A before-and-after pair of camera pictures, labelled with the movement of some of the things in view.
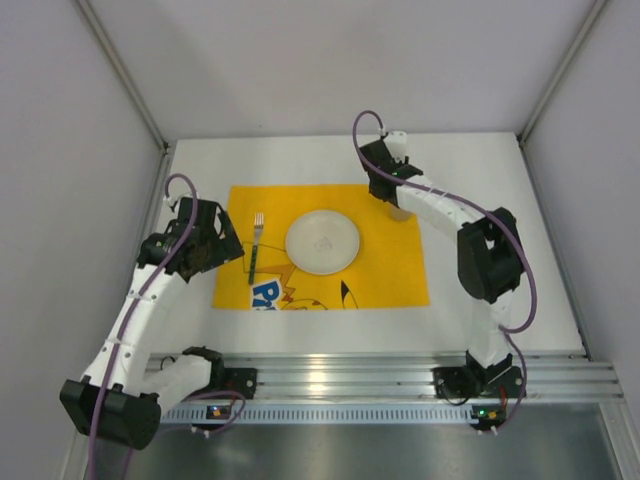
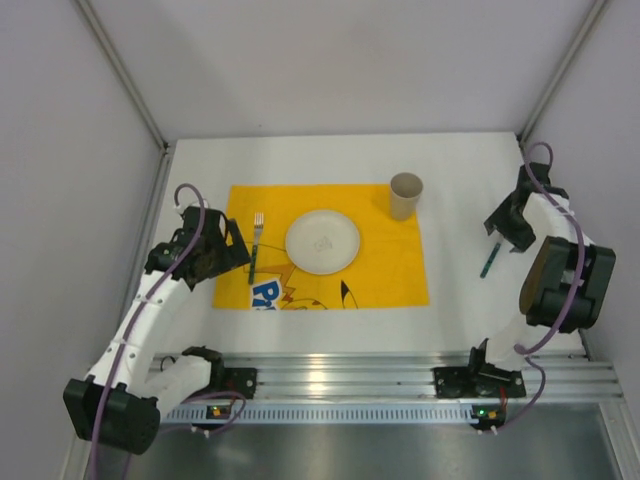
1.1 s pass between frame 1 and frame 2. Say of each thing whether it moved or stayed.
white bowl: stayed
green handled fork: stayed
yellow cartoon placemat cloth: stayed
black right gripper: moved
